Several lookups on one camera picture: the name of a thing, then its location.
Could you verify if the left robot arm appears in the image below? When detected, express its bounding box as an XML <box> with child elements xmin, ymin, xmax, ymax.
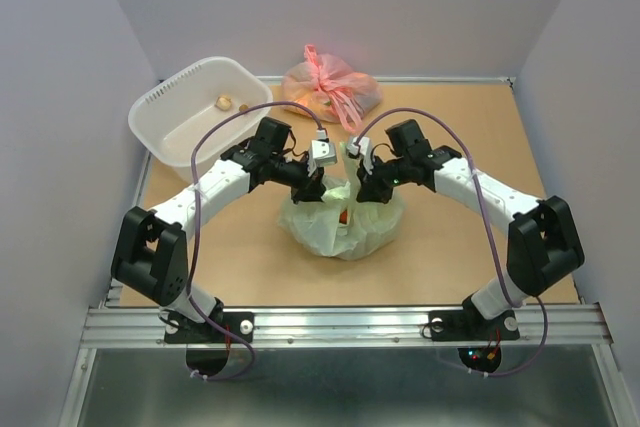
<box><xmin>111</xmin><ymin>117</ymin><xmax>337</xmax><ymax>341</ymax></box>

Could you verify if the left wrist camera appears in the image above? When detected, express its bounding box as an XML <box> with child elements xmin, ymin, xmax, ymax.
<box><xmin>307</xmin><ymin>128</ymin><xmax>338</xmax><ymax>177</ymax></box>

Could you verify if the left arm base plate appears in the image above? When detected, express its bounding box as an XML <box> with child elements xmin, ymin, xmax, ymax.
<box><xmin>159</xmin><ymin>311</ymin><xmax>255</xmax><ymax>345</ymax></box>

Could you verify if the white plastic basket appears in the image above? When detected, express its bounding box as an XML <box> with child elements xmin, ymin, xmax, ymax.
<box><xmin>128</xmin><ymin>57</ymin><xmax>273</xmax><ymax>183</ymax></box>

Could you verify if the small beige fake garlic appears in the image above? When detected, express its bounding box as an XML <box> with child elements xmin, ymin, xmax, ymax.
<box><xmin>215</xmin><ymin>95</ymin><xmax>233</xmax><ymax>111</ymax></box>

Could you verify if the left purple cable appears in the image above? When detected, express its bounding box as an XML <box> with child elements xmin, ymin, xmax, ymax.
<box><xmin>184</xmin><ymin>100</ymin><xmax>329</xmax><ymax>382</ymax></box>

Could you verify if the aluminium front rail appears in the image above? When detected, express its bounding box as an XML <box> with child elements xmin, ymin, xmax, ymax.
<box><xmin>80</xmin><ymin>303</ymin><xmax>612</xmax><ymax>350</ymax></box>

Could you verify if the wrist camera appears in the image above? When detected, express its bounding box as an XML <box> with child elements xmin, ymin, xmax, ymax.
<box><xmin>346</xmin><ymin>136</ymin><xmax>374</xmax><ymax>174</ymax></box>
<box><xmin>307</xmin><ymin>128</ymin><xmax>338</xmax><ymax>177</ymax></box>

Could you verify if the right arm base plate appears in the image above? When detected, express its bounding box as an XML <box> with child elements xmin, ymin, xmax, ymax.
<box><xmin>427</xmin><ymin>309</ymin><xmax>520</xmax><ymax>343</ymax></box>

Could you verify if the pink tied plastic bag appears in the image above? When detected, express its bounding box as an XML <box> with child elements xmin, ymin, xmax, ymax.
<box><xmin>281</xmin><ymin>44</ymin><xmax>383</xmax><ymax>133</ymax></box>

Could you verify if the green plastic bag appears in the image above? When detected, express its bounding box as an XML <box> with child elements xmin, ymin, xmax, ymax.
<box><xmin>277</xmin><ymin>143</ymin><xmax>406</xmax><ymax>261</ymax></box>

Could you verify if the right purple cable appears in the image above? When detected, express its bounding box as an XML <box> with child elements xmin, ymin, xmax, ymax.
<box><xmin>352</xmin><ymin>106</ymin><xmax>549</xmax><ymax>379</ymax></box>

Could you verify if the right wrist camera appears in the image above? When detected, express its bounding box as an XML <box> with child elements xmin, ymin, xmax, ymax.
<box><xmin>346</xmin><ymin>136</ymin><xmax>374</xmax><ymax>174</ymax></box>

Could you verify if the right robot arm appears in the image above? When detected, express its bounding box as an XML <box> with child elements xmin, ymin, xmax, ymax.
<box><xmin>346</xmin><ymin>119</ymin><xmax>585</xmax><ymax>341</ymax></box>

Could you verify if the purple cable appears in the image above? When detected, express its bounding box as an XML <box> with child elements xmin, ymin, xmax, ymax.
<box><xmin>352</xmin><ymin>106</ymin><xmax>549</xmax><ymax>379</ymax></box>
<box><xmin>184</xmin><ymin>100</ymin><xmax>329</xmax><ymax>382</ymax></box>

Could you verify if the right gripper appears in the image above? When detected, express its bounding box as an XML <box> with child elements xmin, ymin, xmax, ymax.
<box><xmin>356</xmin><ymin>152</ymin><xmax>411</xmax><ymax>204</ymax></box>

